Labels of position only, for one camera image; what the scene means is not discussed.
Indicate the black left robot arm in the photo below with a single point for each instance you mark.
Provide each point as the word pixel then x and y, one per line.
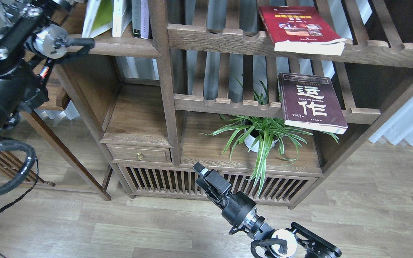
pixel 30 45

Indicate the yellow green book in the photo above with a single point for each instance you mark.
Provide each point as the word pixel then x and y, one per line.
pixel 98 18

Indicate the white plant pot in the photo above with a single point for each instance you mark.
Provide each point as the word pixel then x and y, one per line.
pixel 259 138

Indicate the wooden side table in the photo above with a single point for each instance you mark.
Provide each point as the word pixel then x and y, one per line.
pixel 58 101

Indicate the dark green upright book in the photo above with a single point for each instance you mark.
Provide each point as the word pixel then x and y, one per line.
pixel 136 18

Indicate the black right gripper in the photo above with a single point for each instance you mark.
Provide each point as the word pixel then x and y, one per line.
pixel 237 208

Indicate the red book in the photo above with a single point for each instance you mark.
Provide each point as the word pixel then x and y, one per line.
pixel 300 29

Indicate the white upright book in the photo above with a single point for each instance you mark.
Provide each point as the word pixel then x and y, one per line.
pixel 122 16

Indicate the green spider plant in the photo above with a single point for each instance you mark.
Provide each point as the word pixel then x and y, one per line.
pixel 285 134

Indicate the dark brown book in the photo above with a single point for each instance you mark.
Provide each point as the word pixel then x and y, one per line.
pixel 310 102

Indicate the dark wooden bookshelf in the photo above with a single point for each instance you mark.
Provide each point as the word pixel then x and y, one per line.
pixel 149 103

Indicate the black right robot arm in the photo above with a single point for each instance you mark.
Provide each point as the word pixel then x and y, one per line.
pixel 283 243

